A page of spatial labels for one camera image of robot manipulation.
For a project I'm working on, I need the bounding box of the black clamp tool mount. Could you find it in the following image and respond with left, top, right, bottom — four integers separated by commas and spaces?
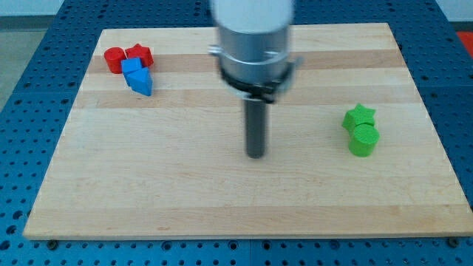
220, 62, 298, 104

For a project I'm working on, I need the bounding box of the green cylinder block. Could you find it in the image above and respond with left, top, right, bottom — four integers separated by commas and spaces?
348, 124, 380, 157

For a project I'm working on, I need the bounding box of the blue triangle block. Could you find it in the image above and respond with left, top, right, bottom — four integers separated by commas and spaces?
125, 67, 153, 96

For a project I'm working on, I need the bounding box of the light wooden board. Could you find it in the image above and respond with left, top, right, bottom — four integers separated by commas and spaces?
23, 23, 472, 240

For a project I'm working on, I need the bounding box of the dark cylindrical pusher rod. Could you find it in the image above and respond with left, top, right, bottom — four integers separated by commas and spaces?
244, 100, 267, 159

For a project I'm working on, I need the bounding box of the red cylinder block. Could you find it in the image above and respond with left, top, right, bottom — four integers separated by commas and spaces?
103, 47, 126, 74

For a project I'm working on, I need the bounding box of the red object at edge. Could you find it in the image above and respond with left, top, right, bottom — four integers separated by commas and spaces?
457, 31, 473, 57

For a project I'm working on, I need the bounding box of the blue perforated metal base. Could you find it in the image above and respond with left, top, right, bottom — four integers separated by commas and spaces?
1, 1, 472, 265

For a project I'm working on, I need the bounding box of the green star block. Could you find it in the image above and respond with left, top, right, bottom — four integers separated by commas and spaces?
342, 103, 375, 134

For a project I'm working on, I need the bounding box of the red star block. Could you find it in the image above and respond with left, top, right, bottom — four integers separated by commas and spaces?
125, 44, 154, 67

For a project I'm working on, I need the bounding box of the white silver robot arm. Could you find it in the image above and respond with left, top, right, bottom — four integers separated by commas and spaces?
209, 0, 300, 159

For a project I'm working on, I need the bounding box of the blue cube block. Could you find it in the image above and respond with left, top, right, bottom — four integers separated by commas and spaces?
120, 58, 143, 86

